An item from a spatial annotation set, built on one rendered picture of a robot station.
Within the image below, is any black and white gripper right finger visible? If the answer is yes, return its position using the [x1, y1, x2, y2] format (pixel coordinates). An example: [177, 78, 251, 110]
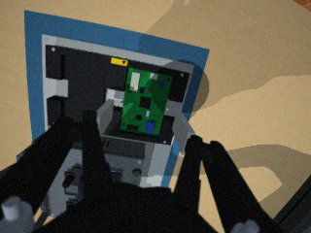
[161, 112, 285, 233]

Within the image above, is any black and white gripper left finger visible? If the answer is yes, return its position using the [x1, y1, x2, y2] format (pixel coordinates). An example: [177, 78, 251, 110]
[0, 99, 126, 233]

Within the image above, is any green circuit board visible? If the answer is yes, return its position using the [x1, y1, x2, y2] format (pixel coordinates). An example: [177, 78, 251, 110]
[120, 68, 173, 136]

